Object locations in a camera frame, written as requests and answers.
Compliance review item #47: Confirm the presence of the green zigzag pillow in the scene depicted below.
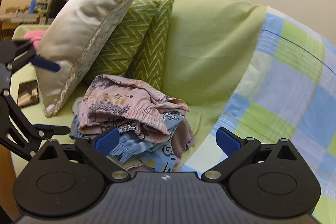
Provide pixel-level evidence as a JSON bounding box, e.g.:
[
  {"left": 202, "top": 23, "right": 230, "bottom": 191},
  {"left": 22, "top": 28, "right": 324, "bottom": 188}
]
[
  {"left": 125, "top": 0, "right": 174, "bottom": 90},
  {"left": 83, "top": 0, "right": 161, "bottom": 85}
]

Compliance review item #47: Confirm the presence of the green zigzag pillow front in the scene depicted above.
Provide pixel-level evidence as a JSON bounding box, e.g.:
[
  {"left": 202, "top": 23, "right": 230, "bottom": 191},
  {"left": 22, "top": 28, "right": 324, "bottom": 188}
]
[{"left": 83, "top": 0, "right": 161, "bottom": 85}]

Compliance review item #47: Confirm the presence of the smartphone with brown case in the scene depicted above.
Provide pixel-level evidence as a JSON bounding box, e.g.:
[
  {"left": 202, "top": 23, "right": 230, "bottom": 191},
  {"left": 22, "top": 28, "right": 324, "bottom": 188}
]
[{"left": 17, "top": 80, "right": 39, "bottom": 108}]

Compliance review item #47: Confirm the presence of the cluttered background shelf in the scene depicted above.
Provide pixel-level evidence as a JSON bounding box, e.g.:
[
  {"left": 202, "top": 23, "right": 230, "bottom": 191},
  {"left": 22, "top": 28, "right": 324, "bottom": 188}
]
[{"left": 1, "top": 0, "right": 67, "bottom": 40}]

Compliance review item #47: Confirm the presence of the green zigzag pillow rear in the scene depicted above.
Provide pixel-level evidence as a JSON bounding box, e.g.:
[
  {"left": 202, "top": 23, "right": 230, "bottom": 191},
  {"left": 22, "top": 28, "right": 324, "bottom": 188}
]
[{"left": 125, "top": 0, "right": 174, "bottom": 90}]

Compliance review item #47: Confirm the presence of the pink patterned garment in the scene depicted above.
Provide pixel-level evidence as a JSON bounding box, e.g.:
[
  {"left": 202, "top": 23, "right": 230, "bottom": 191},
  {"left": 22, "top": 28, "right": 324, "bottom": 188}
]
[{"left": 77, "top": 75, "right": 190, "bottom": 143}]

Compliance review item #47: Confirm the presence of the light green sofa cover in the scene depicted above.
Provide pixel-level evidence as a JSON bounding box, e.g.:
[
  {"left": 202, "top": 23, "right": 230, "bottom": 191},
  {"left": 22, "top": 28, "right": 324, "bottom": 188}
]
[{"left": 10, "top": 0, "right": 268, "bottom": 177}]

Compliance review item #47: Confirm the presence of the pink knitted item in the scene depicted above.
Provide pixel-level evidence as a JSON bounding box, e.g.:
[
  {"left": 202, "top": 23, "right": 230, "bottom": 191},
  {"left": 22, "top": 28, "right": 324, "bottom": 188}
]
[{"left": 23, "top": 30, "right": 45, "bottom": 50}]

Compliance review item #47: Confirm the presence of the grey satin trimmed pillow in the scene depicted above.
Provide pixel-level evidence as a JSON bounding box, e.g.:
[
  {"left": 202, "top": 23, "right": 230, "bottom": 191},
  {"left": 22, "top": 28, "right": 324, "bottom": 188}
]
[{"left": 35, "top": 0, "right": 134, "bottom": 117}]

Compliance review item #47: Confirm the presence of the blue patterned garment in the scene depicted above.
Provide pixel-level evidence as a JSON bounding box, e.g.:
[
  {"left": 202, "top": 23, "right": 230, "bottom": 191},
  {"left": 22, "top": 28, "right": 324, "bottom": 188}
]
[{"left": 70, "top": 113, "right": 194, "bottom": 172}]

